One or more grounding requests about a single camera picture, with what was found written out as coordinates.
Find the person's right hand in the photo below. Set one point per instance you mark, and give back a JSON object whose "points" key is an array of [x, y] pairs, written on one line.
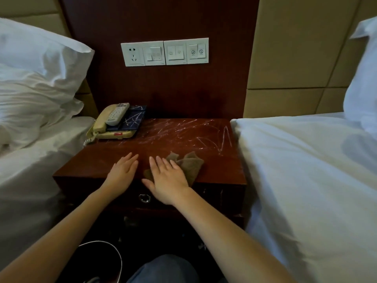
{"points": [[168, 185]]}

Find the person's left hand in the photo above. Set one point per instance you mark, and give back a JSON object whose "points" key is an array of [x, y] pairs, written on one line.
{"points": [[122, 173]]}

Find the brown cleaning cloth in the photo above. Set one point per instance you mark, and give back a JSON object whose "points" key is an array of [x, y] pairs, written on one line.
{"points": [[191, 166]]}

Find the dark blue scribbled pouch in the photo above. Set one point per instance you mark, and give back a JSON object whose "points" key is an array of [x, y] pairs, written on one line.
{"points": [[134, 119]]}

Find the white remote control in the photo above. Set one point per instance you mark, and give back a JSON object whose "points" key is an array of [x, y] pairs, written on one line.
{"points": [[116, 114]]}

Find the person's left forearm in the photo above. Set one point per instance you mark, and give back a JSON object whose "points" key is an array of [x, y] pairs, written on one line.
{"points": [[59, 232]]}

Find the person's right forearm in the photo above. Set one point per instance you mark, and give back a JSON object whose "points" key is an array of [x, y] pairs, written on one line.
{"points": [[224, 241]]}

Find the person's blue jeans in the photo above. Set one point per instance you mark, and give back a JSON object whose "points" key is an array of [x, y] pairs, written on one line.
{"points": [[162, 271]]}

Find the dark wooden nightstand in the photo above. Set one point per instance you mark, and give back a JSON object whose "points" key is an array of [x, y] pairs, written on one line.
{"points": [[97, 162]]}

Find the black metal-rimmed trash bin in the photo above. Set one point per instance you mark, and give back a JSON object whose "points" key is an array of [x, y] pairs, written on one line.
{"points": [[97, 262]]}

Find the white bed sheet mattress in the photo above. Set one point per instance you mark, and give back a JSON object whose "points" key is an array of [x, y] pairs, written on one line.
{"points": [[29, 173]]}

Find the crumpled white pillow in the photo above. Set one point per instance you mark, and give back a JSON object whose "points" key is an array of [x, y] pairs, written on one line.
{"points": [[29, 109]]}

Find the white bed cover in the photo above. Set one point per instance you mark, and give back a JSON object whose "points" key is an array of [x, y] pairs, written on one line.
{"points": [[309, 188]]}

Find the beige padded headboard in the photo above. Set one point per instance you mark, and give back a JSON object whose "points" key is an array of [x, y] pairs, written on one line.
{"points": [[294, 55]]}

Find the white pillow left bed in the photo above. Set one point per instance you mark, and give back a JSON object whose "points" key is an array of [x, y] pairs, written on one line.
{"points": [[29, 5]]}

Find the white socket and switch panel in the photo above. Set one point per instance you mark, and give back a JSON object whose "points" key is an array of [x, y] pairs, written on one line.
{"points": [[132, 54]]}

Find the white four-button switch panel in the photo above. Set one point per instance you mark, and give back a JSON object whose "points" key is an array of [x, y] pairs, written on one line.
{"points": [[188, 51]]}

